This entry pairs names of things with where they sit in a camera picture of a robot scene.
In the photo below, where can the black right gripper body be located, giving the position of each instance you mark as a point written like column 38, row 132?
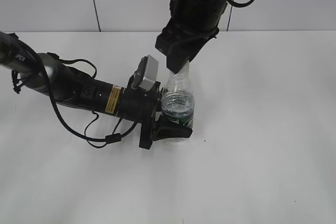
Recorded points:
column 192, row 24

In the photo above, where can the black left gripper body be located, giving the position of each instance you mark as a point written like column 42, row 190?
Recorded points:
column 140, row 106

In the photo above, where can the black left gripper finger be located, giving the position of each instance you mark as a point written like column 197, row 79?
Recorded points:
column 165, row 129
column 164, row 93

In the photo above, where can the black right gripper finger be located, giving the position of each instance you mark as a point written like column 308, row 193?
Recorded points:
column 176, row 60

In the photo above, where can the clear Cestbon water bottle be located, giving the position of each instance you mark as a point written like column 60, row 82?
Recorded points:
column 178, row 106

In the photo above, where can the white green bottle cap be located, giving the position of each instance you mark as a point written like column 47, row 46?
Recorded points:
column 184, row 70

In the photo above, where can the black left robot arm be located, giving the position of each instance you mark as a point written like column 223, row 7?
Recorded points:
column 56, row 78

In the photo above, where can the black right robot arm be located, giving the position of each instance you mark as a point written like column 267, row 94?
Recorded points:
column 192, row 24

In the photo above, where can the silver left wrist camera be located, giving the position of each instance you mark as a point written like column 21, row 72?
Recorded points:
column 146, row 73

